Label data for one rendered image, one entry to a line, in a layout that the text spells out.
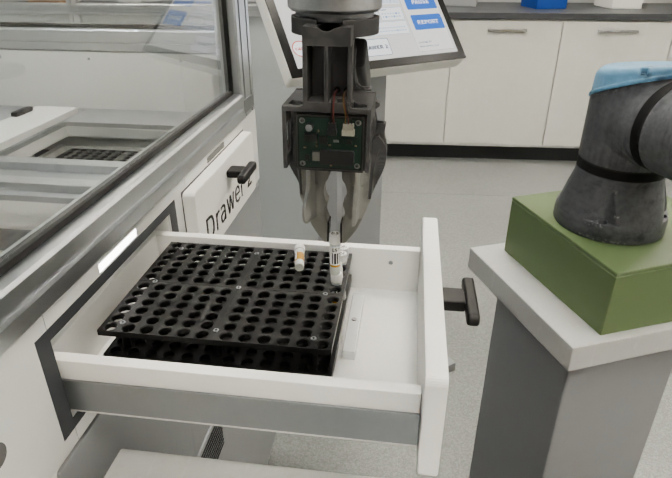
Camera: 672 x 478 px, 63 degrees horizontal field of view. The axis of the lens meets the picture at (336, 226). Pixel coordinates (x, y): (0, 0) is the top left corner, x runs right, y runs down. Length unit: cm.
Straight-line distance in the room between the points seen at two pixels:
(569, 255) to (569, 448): 33
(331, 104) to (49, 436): 38
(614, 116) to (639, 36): 294
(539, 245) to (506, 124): 276
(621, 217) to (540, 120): 286
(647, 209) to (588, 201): 7
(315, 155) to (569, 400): 61
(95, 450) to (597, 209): 68
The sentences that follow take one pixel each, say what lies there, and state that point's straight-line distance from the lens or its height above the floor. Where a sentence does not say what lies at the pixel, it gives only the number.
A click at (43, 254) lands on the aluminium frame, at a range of 52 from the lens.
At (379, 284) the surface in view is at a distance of 70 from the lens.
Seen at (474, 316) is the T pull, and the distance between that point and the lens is 54.
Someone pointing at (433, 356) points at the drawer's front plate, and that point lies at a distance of 46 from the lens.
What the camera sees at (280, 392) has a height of 88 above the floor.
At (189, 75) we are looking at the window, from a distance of 83.
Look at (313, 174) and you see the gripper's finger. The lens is 51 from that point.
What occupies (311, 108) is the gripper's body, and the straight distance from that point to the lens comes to 44.
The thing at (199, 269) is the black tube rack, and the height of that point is 90.
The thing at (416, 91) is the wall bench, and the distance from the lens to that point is 350.
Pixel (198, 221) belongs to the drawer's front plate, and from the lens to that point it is 78.
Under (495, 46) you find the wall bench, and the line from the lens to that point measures 350.
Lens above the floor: 122
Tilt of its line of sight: 27 degrees down
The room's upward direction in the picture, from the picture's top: straight up
